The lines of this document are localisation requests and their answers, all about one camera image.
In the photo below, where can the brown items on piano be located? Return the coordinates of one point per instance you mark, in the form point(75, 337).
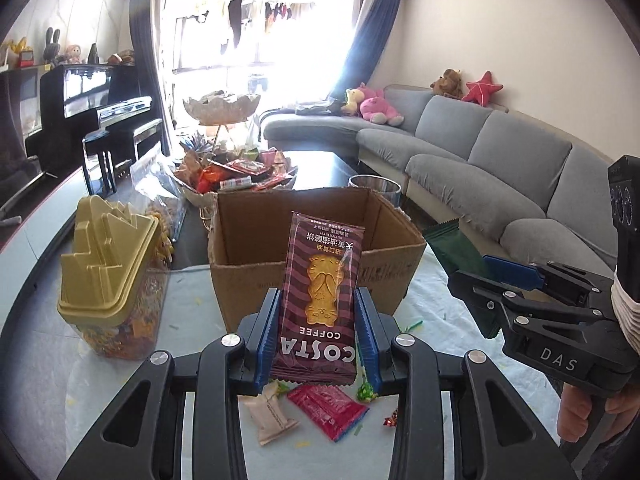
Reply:
point(121, 57)

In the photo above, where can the light blue printed tablecloth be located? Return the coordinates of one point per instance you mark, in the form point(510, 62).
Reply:
point(440, 360)

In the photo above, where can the brown striped biscuit packet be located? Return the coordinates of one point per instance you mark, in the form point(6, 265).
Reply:
point(320, 270)

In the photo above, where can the green candy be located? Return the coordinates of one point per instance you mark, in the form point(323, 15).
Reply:
point(366, 392)

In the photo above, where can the black upright piano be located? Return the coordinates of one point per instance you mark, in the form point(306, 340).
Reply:
point(75, 95)

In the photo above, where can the small doll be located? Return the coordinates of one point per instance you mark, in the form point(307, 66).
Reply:
point(74, 54)

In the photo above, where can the red snack packet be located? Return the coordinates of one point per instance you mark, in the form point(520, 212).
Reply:
point(325, 407)

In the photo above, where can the blue curtain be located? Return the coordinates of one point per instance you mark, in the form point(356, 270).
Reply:
point(370, 40)
point(147, 60)

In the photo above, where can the grey sectional sofa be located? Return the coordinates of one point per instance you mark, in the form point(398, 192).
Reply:
point(520, 150)

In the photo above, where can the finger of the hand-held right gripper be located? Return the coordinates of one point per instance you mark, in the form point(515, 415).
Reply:
point(515, 270)
point(480, 295)

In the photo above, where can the black piano bench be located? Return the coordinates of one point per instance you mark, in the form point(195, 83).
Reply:
point(115, 135)

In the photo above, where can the person's right hand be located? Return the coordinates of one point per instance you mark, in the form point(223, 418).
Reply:
point(572, 412)

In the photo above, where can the red star pillow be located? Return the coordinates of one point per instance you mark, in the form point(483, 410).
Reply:
point(481, 87)

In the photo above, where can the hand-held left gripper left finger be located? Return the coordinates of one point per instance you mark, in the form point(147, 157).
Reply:
point(266, 350)

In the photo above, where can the small red box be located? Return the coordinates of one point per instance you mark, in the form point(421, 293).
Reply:
point(26, 59)

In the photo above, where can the dark metronome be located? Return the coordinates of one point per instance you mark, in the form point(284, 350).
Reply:
point(93, 55)

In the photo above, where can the flat screen television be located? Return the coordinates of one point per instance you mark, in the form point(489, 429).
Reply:
point(15, 125)

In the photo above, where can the clear plastic bag of snacks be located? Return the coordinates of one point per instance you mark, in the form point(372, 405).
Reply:
point(155, 185)

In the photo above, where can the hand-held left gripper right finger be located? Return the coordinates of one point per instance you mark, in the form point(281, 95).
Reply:
point(367, 350)

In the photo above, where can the beige snack packet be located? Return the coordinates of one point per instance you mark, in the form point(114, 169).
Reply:
point(270, 417)

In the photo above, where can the yellow plush toy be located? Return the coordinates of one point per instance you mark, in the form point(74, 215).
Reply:
point(351, 102)

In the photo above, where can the white tiered snack stand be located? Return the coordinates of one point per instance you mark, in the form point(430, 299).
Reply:
point(220, 110)

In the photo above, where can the small red candy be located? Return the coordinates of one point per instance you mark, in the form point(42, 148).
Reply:
point(390, 419)

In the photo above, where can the cardboard box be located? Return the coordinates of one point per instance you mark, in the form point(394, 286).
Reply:
point(240, 290)

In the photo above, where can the row of hanging clothes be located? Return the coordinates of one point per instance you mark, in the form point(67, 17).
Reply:
point(235, 15)

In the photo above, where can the gold ornament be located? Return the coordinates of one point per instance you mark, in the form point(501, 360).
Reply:
point(11, 47)

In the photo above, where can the clear container with yellow lid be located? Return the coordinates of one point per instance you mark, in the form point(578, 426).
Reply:
point(107, 240)

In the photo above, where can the brown plush toy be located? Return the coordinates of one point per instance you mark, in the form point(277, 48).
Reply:
point(447, 84)

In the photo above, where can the dark green snack packet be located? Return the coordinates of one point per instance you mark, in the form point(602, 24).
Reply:
point(452, 250)

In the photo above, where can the grey rabbit figure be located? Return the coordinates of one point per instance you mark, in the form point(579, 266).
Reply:
point(52, 50)

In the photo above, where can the pile of assorted snacks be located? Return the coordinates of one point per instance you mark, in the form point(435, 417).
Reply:
point(235, 172)

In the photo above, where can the pink plush toy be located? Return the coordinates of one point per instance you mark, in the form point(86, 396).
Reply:
point(380, 107)

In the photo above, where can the metal waste bin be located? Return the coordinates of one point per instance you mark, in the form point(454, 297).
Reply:
point(375, 187)

